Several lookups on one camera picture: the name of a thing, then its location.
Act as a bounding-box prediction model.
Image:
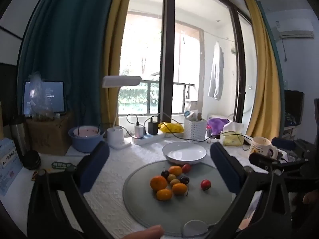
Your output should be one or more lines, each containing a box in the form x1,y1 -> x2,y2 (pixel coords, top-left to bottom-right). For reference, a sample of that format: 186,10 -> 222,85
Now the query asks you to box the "white power strip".
132,132 -> 165,146

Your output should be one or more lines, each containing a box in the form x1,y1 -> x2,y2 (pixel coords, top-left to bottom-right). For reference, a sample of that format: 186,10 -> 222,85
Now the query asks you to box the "tablet screen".
24,80 -> 66,116

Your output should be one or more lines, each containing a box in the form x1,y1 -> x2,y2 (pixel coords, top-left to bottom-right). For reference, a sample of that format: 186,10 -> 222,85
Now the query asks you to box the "yellow packet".
159,122 -> 185,133

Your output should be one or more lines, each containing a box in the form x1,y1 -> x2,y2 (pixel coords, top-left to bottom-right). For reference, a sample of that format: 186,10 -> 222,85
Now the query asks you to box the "blue bowl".
68,126 -> 105,153

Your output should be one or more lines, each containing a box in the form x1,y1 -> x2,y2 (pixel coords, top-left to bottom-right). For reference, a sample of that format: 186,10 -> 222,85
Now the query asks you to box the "black round lid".
22,150 -> 41,170

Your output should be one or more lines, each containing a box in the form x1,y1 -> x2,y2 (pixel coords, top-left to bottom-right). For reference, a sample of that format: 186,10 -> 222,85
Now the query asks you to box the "clear plastic bag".
26,72 -> 56,120

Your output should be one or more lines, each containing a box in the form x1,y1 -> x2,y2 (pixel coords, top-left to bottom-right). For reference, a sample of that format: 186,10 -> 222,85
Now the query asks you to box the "large mandarin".
150,175 -> 168,191

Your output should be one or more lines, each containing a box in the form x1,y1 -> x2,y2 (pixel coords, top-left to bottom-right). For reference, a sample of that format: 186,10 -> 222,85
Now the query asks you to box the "yellow curtain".
101,0 -> 136,130
242,0 -> 282,140

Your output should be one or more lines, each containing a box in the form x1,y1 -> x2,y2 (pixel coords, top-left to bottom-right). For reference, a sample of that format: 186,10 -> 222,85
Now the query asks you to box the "blue tissue box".
0,137 -> 23,197

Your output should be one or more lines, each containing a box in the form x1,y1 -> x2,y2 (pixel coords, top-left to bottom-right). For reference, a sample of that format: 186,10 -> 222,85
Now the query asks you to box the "black panel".
284,90 -> 304,130

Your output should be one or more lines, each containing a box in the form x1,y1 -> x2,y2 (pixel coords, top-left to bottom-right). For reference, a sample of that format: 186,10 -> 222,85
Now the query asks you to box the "pink bowl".
75,126 -> 101,138

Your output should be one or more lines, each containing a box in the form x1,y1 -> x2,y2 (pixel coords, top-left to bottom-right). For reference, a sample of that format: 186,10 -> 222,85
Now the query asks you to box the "wide teal curtain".
17,0 -> 120,140

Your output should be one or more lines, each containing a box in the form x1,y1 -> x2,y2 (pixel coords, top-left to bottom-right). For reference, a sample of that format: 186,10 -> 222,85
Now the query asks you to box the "black charger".
148,121 -> 159,135

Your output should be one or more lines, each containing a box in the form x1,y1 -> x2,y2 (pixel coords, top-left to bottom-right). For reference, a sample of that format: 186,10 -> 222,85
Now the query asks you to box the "white desk lamp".
102,75 -> 142,150

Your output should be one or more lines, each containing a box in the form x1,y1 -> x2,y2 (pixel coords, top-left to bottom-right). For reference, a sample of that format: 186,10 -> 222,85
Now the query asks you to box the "steel thermos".
10,116 -> 30,160

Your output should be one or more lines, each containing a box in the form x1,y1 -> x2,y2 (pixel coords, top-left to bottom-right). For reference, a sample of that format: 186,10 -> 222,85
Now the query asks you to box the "wall air conditioner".
270,21 -> 314,40

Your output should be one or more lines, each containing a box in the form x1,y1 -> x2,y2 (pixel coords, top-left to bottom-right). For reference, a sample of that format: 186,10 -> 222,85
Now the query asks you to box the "white packet green label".
40,153 -> 80,174

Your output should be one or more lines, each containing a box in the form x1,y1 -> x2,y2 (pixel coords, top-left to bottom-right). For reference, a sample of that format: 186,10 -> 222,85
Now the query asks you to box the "grey round mat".
123,160 -> 236,237

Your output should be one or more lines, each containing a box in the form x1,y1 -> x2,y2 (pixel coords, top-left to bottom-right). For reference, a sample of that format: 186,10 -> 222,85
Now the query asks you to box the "narrow teal curtain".
257,1 -> 286,135

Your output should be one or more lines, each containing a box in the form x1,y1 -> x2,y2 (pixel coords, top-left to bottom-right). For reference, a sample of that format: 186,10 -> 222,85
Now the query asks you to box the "yellow tissue pack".
223,122 -> 245,146

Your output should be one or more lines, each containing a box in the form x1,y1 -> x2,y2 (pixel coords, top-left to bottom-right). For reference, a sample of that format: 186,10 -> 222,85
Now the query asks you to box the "cardboard box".
26,113 -> 74,155

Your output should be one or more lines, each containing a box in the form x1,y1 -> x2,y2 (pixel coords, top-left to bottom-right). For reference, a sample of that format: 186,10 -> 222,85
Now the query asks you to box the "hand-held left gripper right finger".
207,142 -> 292,239

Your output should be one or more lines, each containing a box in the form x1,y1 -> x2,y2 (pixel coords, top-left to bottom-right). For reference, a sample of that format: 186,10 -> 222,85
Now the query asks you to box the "person's right hand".
302,190 -> 319,205

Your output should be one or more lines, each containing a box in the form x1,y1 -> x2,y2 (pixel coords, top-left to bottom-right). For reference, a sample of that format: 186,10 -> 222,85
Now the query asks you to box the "purple cloth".
207,118 -> 231,133

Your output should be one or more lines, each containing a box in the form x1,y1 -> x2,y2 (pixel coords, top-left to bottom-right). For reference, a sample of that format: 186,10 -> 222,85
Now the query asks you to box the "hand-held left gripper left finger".
27,141 -> 114,239

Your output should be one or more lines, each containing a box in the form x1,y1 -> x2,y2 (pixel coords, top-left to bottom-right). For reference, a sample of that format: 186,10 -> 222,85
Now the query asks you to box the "person's left hand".
118,225 -> 164,239

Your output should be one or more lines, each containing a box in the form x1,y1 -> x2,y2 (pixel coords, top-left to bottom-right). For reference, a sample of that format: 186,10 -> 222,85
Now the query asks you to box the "white quilted tablecloth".
67,136 -> 270,239

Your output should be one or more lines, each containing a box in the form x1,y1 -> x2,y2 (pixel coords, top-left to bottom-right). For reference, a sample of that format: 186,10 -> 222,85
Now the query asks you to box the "white plastic basket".
184,118 -> 207,142

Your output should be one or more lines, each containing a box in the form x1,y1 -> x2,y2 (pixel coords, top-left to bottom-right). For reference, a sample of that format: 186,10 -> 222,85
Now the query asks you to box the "balcony railing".
120,80 -> 195,115

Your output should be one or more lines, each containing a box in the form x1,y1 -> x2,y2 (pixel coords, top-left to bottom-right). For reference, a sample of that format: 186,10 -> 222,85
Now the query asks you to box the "dark sliding door frame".
157,0 -> 250,125

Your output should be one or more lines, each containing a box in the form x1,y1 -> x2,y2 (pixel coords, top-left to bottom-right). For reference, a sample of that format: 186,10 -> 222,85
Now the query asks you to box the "short black cable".
127,113 -> 140,127

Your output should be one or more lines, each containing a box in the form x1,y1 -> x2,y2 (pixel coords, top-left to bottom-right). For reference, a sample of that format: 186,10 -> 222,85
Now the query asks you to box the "white plate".
162,141 -> 207,165

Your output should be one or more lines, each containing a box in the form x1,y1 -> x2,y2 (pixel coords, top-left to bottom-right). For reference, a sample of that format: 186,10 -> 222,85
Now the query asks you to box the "hanging grey garment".
207,41 -> 225,100

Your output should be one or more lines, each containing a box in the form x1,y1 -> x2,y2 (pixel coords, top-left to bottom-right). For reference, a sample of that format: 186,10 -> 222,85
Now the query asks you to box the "cartoon print mug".
249,137 -> 278,158

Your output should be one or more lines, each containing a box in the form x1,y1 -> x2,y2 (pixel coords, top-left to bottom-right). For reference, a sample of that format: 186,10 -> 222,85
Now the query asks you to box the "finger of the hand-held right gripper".
249,152 -> 283,171
272,137 -> 303,152

